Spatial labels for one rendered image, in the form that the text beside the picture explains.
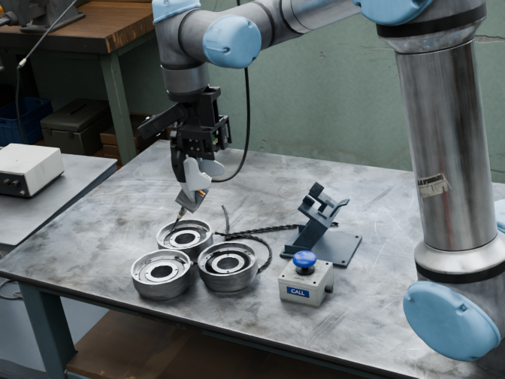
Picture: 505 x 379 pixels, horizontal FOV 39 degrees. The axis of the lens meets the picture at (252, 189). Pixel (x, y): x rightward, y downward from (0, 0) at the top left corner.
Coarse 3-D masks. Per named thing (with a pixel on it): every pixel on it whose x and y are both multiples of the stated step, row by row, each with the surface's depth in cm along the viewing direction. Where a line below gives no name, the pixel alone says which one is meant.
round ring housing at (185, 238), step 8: (168, 224) 136; (184, 224) 137; (192, 224) 137; (200, 224) 136; (208, 224) 134; (160, 232) 134; (168, 232) 135; (184, 232) 135; (192, 232) 134; (208, 232) 134; (160, 240) 133; (176, 240) 134; (184, 240) 135; (192, 240) 135; (208, 240) 130; (160, 248) 130; (168, 248) 129; (176, 248) 128; (184, 248) 128; (192, 248) 128; (200, 248) 129; (192, 256) 129
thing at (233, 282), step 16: (208, 256) 127; (224, 256) 126; (240, 256) 126; (256, 256) 123; (208, 272) 120; (224, 272) 122; (240, 272) 120; (256, 272) 123; (224, 288) 121; (240, 288) 122
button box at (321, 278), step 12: (288, 264) 120; (324, 264) 119; (288, 276) 117; (300, 276) 116; (312, 276) 116; (324, 276) 116; (288, 288) 116; (300, 288) 115; (312, 288) 114; (324, 288) 117; (288, 300) 118; (300, 300) 117; (312, 300) 115
